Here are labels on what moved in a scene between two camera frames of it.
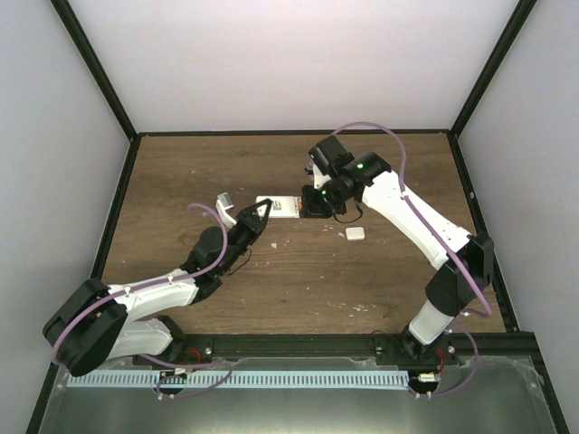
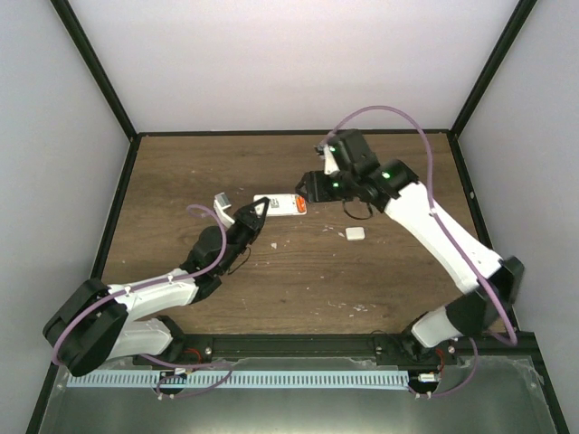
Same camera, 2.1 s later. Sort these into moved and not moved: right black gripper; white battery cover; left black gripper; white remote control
Moved: right black gripper
Not moved: left black gripper; white battery cover; white remote control
